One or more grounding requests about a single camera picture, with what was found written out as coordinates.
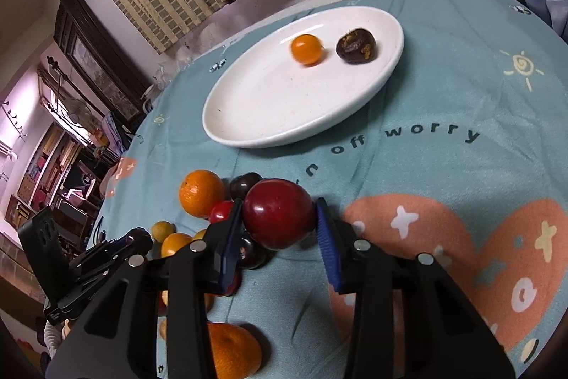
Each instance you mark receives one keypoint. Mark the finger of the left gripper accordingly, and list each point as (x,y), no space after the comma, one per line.
(139,241)
(101,253)

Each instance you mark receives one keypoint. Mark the wooden bookshelf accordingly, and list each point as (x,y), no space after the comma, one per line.
(62,173)

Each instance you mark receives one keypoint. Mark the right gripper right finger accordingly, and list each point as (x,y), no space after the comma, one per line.
(444,336)

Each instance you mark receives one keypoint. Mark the small yellow fruit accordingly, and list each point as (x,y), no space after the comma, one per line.
(161,230)

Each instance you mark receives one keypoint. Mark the dark cherry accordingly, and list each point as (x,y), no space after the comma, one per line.
(241,185)
(252,254)

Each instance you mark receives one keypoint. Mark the white oval plate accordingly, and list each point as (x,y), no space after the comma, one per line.
(266,99)

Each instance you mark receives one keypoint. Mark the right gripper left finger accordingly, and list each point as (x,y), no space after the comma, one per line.
(116,335)

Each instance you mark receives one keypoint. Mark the dark brown wrinkled fruit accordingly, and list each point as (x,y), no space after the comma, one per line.
(357,47)

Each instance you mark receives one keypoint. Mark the small orange left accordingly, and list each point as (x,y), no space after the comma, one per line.
(174,242)

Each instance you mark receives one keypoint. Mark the teal printed tablecloth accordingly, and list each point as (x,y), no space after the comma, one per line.
(463,154)

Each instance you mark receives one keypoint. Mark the red cherry tomato front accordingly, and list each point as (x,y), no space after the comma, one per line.
(231,283)

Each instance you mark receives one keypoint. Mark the large red plum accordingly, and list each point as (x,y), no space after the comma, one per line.
(279,213)

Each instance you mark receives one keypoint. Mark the large front orange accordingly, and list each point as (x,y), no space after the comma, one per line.
(236,353)

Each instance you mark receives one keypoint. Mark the dark cherry back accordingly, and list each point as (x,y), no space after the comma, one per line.
(241,185)

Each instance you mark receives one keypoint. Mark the small orange kumquat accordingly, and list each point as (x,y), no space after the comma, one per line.
(306,49)

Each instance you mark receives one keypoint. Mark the red cherry tomato back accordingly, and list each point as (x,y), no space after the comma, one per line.
(221,211)

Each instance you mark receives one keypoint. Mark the dark cherry front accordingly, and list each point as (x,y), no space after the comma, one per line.
(252,254)

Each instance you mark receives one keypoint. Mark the red cherry tomato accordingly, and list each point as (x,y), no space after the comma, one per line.
(231,283)
(221,211)

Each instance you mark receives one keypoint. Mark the dark framed picture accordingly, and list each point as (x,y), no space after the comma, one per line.
(102,64)

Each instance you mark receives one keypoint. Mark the person's left hand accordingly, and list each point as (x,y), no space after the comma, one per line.
(66,328)

